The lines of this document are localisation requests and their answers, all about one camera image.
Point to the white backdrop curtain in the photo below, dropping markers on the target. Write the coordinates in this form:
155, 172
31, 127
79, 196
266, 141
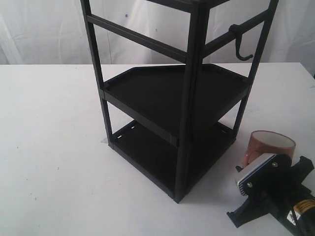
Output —
53, 32

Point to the clear tape piece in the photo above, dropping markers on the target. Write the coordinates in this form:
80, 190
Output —
105, 140

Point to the terracotta pink mug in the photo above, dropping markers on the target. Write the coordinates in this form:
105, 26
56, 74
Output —
264, 141

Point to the black metal hook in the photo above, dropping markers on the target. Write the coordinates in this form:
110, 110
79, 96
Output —
238, 33

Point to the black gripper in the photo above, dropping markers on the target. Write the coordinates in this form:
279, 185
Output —
278, 190

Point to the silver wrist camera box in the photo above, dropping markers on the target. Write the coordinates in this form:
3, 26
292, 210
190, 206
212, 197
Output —
242, 178

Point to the black three-tier shelf rack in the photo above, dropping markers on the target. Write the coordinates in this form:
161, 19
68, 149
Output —
173, 122

